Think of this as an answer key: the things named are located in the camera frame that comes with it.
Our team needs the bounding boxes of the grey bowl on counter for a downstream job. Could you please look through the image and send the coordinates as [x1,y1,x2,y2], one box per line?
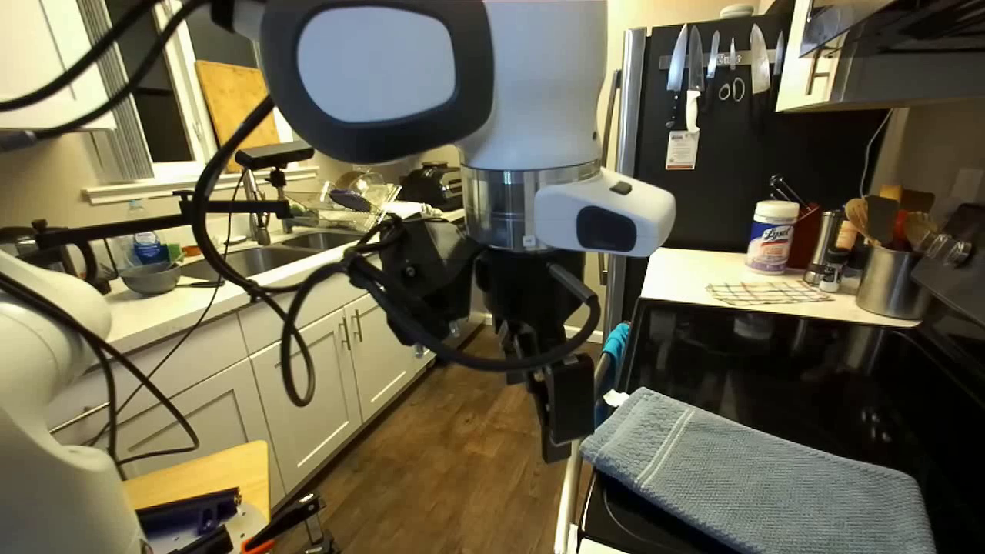
[122,261,180,294]

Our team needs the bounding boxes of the wooden cutting board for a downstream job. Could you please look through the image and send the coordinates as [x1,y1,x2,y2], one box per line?
[198,62,267,149]

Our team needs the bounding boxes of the bright blue towel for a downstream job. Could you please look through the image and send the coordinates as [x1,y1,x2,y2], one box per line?
[604,322,631,380]

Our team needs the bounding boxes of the light blue towel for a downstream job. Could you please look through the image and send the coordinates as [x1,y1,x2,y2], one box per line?
[583,389,936,554]

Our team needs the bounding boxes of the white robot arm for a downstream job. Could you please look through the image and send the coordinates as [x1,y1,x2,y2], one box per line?
[0,0,674,554]

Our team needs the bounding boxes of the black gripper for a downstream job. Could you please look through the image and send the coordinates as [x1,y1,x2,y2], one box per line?
[478,250,596,462]

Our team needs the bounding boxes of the white upper cabinet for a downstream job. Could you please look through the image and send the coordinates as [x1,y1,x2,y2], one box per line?
[775,0,985,111]

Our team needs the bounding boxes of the wooden board with tools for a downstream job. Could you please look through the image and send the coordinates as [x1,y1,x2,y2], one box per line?
[125,441,321,554]

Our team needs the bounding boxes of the steel kitchen sink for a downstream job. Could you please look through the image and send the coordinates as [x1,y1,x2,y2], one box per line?
[180,230,358,283]

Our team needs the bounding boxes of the black glass-top stove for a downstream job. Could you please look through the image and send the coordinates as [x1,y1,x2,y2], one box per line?
[580,300,985,554]

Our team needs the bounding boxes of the black refrigerator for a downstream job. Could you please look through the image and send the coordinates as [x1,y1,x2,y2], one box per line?
[606,16,884,272]

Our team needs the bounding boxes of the black camera on stand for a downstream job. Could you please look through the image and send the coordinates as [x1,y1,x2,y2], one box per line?
[233,142,314,169]

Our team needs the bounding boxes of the white paper on fridge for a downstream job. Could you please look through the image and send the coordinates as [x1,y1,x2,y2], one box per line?
[666,130,698,172]

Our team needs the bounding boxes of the steel utensil crock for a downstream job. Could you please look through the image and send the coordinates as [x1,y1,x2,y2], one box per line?
[857,242,930,321]

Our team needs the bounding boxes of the white lower kitchen cabinets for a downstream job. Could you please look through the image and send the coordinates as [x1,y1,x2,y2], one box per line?
[48,276,431,500]

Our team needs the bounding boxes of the white patterned trivet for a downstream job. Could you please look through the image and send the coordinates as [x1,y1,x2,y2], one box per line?
[706,280,832,303]

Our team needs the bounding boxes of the white wipes canister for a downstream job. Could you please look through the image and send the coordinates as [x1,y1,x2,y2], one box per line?
[749,199,802,272]

